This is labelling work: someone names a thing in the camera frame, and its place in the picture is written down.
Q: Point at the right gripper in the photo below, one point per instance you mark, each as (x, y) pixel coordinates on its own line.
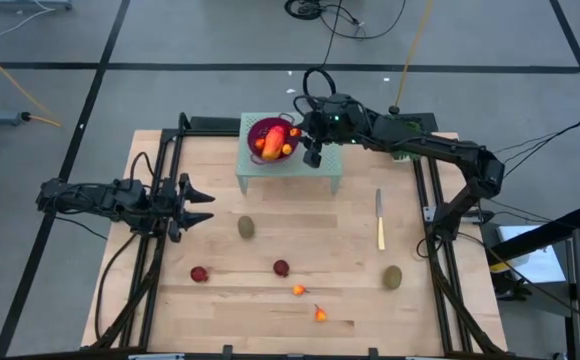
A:
(335, 122)

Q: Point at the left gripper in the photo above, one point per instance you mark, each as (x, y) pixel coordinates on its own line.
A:
(162, 207)

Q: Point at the brown green toy kiwi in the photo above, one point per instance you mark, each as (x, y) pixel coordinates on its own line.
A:
(392, 277)
(246, 227)

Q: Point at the orange yellow toy pear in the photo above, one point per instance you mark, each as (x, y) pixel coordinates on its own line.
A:
(320, 315)
(298, 290)
(259, 144)
(287, 149)

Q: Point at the red orange toy mango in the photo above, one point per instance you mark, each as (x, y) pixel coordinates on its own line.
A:
(275, 142)

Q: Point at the magenta plastic colander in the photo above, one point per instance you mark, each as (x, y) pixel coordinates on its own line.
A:
(257, 127)

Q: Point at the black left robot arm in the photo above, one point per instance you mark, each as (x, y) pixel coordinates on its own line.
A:
(85, 197)

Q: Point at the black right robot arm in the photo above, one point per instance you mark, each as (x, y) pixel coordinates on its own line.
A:
(445, 147)

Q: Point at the pale green perforated metal stand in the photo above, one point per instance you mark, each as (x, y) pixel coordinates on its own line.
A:
(332, 160)

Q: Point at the yellow broom stick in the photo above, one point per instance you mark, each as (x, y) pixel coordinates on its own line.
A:
(394, 109)

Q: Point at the green potted plant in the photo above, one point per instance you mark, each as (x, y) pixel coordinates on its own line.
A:
(404, 156)

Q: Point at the white box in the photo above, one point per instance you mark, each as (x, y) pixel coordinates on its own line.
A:
(535, 267)

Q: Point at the black aluminium table frame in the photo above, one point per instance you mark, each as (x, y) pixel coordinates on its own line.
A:
(170, 134)

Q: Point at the black perforated frame panel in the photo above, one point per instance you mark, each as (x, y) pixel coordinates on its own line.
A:
(215, 123)

